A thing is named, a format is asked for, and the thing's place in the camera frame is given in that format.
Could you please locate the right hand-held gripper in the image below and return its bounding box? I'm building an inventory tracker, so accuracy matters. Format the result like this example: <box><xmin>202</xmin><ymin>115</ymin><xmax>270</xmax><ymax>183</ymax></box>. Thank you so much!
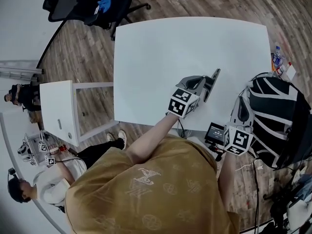
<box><xmin>222</xmin><ymin>97</ymin><xmax>255</xmax><ymax>157</ymax></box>

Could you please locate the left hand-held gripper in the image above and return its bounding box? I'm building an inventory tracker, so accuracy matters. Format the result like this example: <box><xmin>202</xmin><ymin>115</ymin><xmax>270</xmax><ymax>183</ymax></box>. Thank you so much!
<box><xmin>167</xmin><ymin>75</ymin><xmax>208</xmax><ymax>119</ymax></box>

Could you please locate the silver metal binder clip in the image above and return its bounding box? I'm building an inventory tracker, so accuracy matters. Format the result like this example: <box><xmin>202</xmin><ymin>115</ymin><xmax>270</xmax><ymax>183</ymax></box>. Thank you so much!
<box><xmin>198</xmin><ymin>68</ymin><xmax>221</xmax><ymax>104</ymax></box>

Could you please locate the person's right forearm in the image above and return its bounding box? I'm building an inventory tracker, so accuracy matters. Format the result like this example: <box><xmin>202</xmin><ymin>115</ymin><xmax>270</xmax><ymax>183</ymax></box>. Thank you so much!
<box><xmin>217</xmin><ymin>151</ymin><xmax>239</xmax><ymax>214</ymax></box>

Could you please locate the person's left forearm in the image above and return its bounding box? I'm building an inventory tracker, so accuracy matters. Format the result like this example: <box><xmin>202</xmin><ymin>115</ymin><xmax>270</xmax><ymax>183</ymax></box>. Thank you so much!
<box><xmin>126</xmin><ymin>112</ymin><xmax>181</xmax><ymax>166</ymax></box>

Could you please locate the black white striped backpack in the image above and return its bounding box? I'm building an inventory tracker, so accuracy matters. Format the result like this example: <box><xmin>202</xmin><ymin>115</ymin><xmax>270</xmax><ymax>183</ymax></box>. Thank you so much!
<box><xmin>240</xmin><ymin>71</ymin><xmax>312</xmax><ymax>171</ymax></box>

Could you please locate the small black monitor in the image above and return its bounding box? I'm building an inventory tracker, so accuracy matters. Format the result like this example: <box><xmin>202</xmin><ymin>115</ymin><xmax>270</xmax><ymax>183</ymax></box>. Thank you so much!
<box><xmin>204</xmin><ymin>122</ymin><xmax>226</xmax><ymax>162</ymax></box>

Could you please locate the bottle with orange cap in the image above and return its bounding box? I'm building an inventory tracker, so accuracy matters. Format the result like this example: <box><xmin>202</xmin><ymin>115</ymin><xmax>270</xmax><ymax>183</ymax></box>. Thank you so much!
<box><xmin>276</xmin><ymin>61</ymin><xmax>293</xmax><ymax>76</ymax></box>

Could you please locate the small white box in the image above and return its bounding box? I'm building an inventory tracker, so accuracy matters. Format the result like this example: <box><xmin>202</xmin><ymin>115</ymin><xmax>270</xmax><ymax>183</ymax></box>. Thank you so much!
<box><xmin>285</xmin><ymin>66</ymin><xmax>297</xmax><ymax>82</ymax></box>

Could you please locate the clear water bottle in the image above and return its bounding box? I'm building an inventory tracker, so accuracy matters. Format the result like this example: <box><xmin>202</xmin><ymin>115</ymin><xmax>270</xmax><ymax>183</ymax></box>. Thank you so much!
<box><xmin>272</xmin><ymin>45</ymin><xmax>285</xmax><ymax>68</ymax></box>

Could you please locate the blue cloth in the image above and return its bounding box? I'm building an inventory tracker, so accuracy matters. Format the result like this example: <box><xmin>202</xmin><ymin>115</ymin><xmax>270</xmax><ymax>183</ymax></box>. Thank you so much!
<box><xmin>97</xmin><ymin>0</ymin><xmax>113</xmax><ymax>14</ymax></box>

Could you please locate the person's mustard patterned shirt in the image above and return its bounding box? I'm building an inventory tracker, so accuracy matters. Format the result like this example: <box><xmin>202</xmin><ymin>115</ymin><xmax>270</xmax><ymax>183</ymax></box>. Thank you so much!
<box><xmin>64</xmin><ymin>134</ymin><xmax>241</xmax><ymax>234</ymax></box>

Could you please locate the black jacket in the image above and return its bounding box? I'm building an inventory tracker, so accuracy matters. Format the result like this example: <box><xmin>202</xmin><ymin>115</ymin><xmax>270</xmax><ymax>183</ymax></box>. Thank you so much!
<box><xmin>75</xmin><ymin>0</ymin><xmax>115</xmax><ymax>29</ymax></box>

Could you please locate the small white side table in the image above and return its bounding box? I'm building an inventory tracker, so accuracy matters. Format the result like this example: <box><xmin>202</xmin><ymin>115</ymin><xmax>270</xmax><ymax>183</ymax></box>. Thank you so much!
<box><xmin>39</xmin><ymin>79</ymin><xmax>120</xmax><ymax>148</ymax></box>

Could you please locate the red tool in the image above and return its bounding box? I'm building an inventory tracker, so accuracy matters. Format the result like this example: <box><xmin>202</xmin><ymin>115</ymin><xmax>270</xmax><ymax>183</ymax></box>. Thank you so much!
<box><xmin>55</xmin><ymin>144</ymin><xmax>71</xmax><ymax>154</ymax></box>

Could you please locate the black mesh office chair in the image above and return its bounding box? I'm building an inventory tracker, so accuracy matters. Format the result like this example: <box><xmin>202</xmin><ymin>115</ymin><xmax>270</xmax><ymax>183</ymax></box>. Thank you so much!
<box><xmin>42</xmin><ymin>0</ymin><xmax>151</xmax><ymax>41</ymax></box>

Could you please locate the thick black cable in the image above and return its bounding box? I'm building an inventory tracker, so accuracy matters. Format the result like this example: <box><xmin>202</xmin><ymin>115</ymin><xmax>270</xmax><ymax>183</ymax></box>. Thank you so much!
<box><xmin>253</xmin><ymin>157</ymin><xmax>261</xmax><ymax>234</ymax></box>

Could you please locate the aluminium rail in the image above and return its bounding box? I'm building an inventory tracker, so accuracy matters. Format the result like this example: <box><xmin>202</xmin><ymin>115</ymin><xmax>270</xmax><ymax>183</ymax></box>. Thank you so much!
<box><xmin>0</xmin><ymin>60</ymin><xmax>45</xmax><ymax>80</ymax></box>

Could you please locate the white floor equipment with cables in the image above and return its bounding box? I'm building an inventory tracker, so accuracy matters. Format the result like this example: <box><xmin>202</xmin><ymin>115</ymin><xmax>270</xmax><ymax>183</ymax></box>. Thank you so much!
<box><xmin>17</xmin><ymin>133</ymin><xmax>37</xmax><ymax>167</ymax></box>

